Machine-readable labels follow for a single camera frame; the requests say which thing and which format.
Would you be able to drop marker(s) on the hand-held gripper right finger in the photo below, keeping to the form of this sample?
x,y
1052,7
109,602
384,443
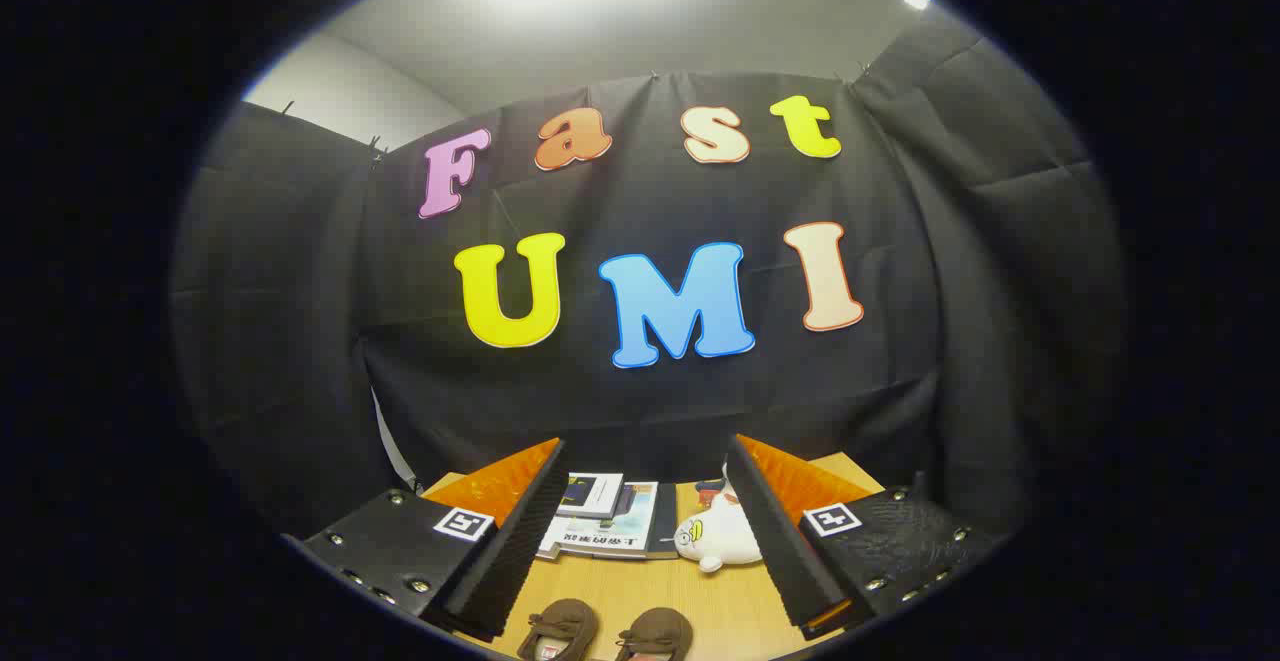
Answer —
x,y
780,541

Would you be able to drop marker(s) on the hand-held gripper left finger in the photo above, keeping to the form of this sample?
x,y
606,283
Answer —
x,y
520,541

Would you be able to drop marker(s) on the brown fuzzy shoe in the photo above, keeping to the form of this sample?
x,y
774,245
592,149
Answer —
x,y
565,621
660,629

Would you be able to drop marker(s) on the plain white book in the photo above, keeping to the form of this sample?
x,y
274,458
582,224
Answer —
x,y
550,546

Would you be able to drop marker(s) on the white duck plush toy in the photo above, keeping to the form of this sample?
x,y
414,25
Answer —
x,y
720,539

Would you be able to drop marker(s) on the white book with night photo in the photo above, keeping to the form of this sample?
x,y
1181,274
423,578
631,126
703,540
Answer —
x,y
592,493

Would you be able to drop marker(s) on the penguin plush toy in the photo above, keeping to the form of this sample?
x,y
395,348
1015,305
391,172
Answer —
x,y
712,486

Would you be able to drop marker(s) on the light blue cover book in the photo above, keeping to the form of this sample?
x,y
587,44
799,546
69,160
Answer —
x,y
625,526

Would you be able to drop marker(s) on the dark book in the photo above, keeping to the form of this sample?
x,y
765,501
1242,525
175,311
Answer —
x,y
666,531

